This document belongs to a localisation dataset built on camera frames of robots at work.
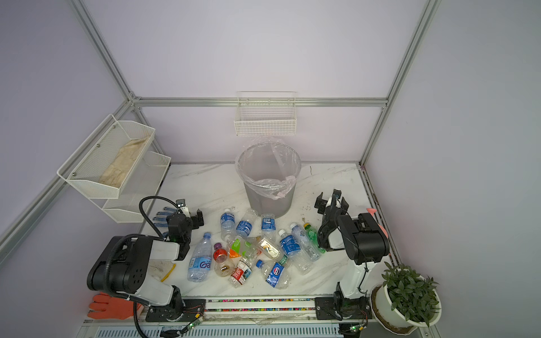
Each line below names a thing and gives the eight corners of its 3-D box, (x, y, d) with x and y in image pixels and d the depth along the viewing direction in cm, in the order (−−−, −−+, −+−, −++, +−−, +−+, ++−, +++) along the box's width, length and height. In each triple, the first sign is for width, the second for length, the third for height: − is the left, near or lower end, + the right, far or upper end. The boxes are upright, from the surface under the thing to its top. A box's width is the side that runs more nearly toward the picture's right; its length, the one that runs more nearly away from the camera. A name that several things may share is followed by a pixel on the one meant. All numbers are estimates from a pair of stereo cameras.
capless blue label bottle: (236, 236, 92) (234, 231, 89) (245, 212, 100) (244, 207, 97) (248, 239, 91) (247, 234, 88) (257, 214, 99) (256, 209, 96)
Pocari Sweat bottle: (260, 240, 90) (259, 234, 86) (261, 218, 97) (261, 211, 93) (275, 240, 90) (275, 234, 86) (275, 218, 97) (275, 211, 93)
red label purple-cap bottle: (216, 280, 81) (214, 277, 78) (214, 248, 89) (212, 244, 86) (235, 275, 82) (233, 272, 79) (231, 244, 91) (229, 239, 87)
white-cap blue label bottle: (223, 244, 91) (220, 237, 86) (222, 212, 101) (220, 205, 97) (236, 241, 92) (234, 235, 87) (234, 210, 102) (232, 203, 97)
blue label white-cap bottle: (299, 279, 82) (300, 276, 78) (273, 238, 93) (273, 233, 89) (313, 270, 84) (314, 266, 80) (286, 231, 95) (286, 226, 92)
